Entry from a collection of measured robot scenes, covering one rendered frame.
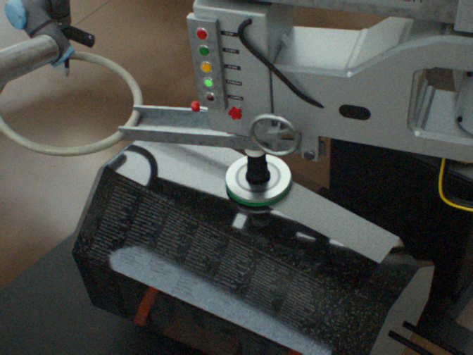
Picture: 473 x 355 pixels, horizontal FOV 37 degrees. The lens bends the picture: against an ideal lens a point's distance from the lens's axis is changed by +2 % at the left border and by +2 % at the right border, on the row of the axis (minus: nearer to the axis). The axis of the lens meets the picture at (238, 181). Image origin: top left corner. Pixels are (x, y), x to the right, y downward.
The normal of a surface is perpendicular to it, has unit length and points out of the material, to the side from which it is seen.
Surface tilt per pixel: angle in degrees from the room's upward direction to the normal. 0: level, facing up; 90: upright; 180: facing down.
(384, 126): 90
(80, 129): 0
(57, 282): 0
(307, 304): 45
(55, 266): 0
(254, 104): 90
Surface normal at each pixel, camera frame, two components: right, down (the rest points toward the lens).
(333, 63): -0.15, -0.71
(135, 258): -0.46, -0.06
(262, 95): -0.34, 0.69
